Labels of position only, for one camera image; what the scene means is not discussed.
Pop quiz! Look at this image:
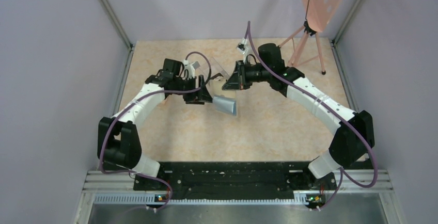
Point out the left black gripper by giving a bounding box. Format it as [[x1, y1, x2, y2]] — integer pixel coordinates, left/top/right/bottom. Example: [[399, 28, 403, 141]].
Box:
[[173, 74, 214, 105]]

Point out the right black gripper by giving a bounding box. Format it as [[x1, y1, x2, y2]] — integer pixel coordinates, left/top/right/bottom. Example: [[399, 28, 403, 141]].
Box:
[[223, 60, 272, 90]]

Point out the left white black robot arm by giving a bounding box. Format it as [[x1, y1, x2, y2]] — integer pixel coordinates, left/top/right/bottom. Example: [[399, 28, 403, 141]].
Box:
[[97, 59, 212, 190]]

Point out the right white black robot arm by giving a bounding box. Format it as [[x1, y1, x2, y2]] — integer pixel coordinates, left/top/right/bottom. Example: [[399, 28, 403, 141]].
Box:
[[222, 43, 374, 189]]

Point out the clear plastic card box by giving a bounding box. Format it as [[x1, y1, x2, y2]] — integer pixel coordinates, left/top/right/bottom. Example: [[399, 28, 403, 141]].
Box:
[[197, 57, 230, 94]]

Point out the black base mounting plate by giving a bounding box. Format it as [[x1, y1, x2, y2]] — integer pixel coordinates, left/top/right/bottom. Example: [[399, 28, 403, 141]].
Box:
[[133, 162, 337, 200]]

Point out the pink tripod music stand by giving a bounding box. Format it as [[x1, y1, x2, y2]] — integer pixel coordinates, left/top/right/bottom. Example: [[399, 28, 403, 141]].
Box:
[[278, 0, 342, 75]]

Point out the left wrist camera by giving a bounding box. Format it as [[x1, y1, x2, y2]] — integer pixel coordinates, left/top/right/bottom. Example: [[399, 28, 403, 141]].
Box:
[[182, 60, 200, 79]]

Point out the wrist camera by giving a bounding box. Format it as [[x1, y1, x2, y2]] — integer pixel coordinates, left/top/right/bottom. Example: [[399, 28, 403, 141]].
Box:
[[236, 37, 249, 63], [182, 60, 200, 79]]

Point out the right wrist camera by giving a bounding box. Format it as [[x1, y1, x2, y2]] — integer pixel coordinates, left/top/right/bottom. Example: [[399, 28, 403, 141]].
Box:
[[236, 37, 249, 63]]

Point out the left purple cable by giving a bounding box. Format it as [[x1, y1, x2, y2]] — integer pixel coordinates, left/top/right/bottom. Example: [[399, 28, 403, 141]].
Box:
[[98, 51, 213, 213]]

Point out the purple cable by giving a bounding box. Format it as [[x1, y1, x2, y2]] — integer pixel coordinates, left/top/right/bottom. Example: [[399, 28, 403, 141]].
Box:
[[98, 51, 213, 213], [245, 21, 380, 212]]

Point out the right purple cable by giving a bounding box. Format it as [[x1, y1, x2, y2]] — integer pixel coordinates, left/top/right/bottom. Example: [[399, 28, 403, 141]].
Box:
[[245, 21, 380, 212]]

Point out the aluminium frame rail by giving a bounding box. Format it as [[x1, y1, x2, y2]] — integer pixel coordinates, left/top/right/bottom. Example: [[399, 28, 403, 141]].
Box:
[[82, 170, 393, 205]]

